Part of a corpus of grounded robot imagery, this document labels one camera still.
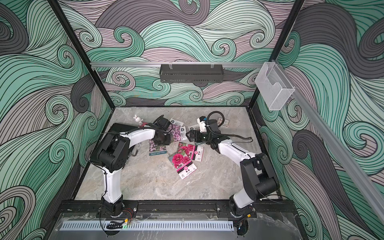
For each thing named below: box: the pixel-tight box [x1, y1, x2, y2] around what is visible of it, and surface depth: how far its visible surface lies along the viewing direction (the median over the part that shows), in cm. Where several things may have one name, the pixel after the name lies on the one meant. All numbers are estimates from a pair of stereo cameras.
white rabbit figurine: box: [133, 114, 143, 125], surface depth 106 cm
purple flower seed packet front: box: [149, 139, 168, 156], surface depth 97 cm
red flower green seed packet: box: [187, 124, 201, 132], surface depth 109 cm
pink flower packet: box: [177, 142, 205, 162], surface depth 97 cm
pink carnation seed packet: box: [167, 146, 198, 180], surface depth 90 cm
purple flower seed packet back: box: [169, 118, 188, 142], surface depth 103 cm
